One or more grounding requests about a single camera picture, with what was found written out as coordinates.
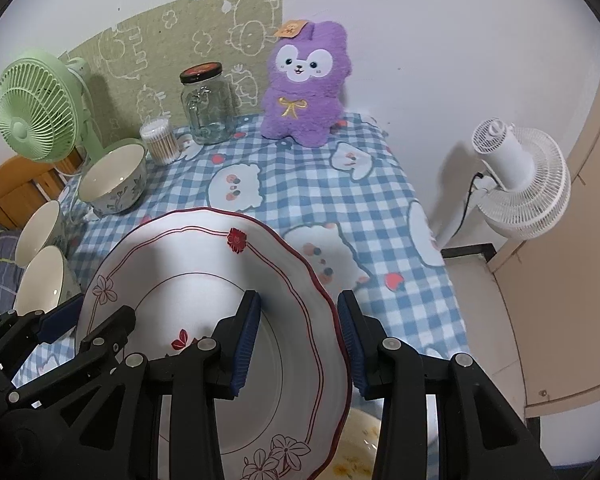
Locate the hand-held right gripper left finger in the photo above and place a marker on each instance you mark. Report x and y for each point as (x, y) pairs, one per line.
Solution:
(242, 345)

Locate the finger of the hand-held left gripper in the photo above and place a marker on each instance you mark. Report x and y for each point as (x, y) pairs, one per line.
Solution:
(110, 330)
(57, 320)

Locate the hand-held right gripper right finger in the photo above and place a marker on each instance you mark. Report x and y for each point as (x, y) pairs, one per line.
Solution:
(350, 345)

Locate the plain white bowl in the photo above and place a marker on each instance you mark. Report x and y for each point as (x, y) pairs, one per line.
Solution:
(37, 232)
(40, 280)

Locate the white red-rimmed plate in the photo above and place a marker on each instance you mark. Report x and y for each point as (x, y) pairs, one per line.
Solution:
(190, 260)

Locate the yellow floral plate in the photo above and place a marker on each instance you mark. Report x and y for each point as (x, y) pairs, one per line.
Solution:
(355, 460)

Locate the floral patterned bowl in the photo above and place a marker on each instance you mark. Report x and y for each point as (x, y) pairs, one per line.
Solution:
(110, 175)

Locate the blue checkered tablecloth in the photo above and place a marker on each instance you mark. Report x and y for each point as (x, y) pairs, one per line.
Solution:
(290, 185)

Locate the cotton swab container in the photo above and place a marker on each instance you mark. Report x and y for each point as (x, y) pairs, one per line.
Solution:
(160, 147)

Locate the green desk fan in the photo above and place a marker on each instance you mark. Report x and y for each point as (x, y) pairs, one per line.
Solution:
(30, 105)

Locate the beige door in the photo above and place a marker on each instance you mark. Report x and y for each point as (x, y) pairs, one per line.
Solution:
(570, 285)

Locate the glass jar with black lid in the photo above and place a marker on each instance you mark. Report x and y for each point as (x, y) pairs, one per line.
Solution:
(207, 110)

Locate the purple plush toy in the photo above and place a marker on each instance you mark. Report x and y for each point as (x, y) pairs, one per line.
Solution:
(300, 110)

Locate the white standing fan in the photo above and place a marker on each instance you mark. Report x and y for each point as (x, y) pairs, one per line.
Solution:
(505, 160)

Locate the wooden furniture frame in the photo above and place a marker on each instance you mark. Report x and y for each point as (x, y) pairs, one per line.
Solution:
(15, 185)

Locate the green patterned wall mat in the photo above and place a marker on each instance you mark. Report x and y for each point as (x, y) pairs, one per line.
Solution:
(180, 30)

